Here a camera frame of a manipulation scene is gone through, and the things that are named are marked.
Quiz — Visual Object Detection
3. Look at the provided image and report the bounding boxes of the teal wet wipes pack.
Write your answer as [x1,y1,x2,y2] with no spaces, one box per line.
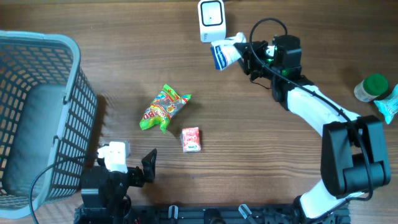
[374,85,398,124]

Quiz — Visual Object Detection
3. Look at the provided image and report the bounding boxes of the grey plastic mesh basket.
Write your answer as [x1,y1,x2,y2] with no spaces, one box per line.
[1,31,98,219]

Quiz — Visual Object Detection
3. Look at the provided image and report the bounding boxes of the white blue pouch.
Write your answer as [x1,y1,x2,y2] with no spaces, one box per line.
[210,32,246,71]

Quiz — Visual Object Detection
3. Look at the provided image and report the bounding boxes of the red white tissue pack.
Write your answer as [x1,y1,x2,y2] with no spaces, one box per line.
[181,127,201,153]

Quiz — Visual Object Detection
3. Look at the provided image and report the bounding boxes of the green lid jar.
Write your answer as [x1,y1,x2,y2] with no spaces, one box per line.
[354,73,389,102]

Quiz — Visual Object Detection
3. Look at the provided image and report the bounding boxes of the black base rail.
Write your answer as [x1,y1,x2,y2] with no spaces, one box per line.
[73,203,351,224]

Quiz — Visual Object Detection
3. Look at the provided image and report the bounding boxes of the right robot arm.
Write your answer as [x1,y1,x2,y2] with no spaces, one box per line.
[234,35,391,223]

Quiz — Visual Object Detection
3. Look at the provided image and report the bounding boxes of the green Haribo candy bag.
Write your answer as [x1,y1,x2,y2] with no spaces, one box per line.
[139,84,191,134]

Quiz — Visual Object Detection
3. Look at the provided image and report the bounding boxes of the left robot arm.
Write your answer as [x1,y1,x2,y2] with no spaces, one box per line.
[73,149,157,224]

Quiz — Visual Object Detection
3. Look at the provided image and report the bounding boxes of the white barcode scanner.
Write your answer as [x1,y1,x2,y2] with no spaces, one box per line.
[197,0,226,43]

